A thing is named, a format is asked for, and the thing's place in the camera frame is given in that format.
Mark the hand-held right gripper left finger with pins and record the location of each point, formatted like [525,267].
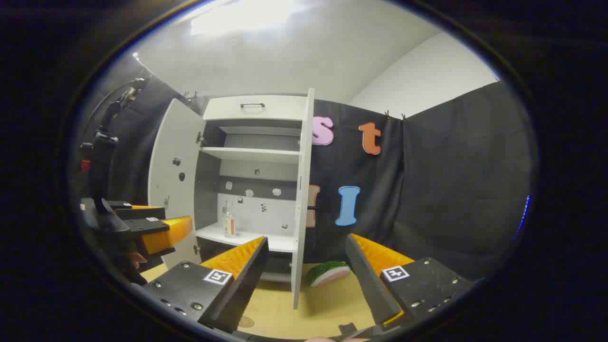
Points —
[247,270]

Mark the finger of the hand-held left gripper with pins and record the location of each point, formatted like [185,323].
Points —
[128,212]
[166,235]

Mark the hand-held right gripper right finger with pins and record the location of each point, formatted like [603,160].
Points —
[365,275]

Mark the white cabinet door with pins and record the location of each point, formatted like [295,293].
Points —
[302,199]
[173,190]

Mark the clear glass bottle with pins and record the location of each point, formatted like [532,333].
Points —
[229,225]

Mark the round brown coaster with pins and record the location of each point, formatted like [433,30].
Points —
[246,322]

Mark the white cabinet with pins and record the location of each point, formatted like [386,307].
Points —
[256,156]

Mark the watermelon slice toy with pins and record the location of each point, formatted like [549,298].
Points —
[327,273]

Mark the black backdrop cloth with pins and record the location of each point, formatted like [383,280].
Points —
[451,180]

